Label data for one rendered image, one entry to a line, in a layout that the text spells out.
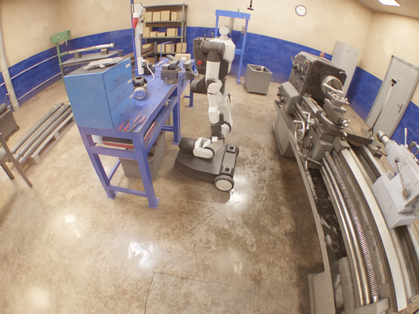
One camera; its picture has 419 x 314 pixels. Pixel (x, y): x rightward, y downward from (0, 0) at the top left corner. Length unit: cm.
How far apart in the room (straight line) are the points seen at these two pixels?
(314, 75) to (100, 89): 213
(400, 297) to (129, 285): 175
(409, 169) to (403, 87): 408
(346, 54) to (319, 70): 355
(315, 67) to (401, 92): 337
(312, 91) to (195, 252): 216
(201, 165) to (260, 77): 283
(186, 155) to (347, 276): 184
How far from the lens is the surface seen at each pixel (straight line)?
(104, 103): 120
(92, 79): 119
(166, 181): 199
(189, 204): 180
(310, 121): 165
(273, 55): 557
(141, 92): 162
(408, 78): 530
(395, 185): 135
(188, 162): 193
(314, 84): 240
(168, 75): 194
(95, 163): 166
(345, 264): 145
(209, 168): 188
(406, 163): 136
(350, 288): 144
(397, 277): 123
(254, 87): 429
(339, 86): 231
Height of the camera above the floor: 151
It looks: 42 degrees down
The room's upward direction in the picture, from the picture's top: 6 degrees clockwise
